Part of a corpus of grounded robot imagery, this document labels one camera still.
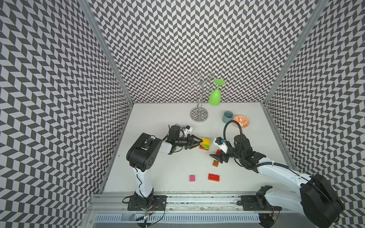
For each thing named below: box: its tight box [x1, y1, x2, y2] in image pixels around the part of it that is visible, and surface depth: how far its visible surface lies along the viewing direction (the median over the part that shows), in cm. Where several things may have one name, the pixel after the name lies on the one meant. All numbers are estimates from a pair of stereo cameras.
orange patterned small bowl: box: [233, 114, 250, 129], surface depth 105 cm
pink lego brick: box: [189, 174, 196, 182], surface depth 82 cm
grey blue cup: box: [221, 110, 234, 124], surface depth 107 cm
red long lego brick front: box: [208, 173, 220, 182], surface depth 82 cm
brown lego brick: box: [212, 159, 220, 168], surface depth 87 cm
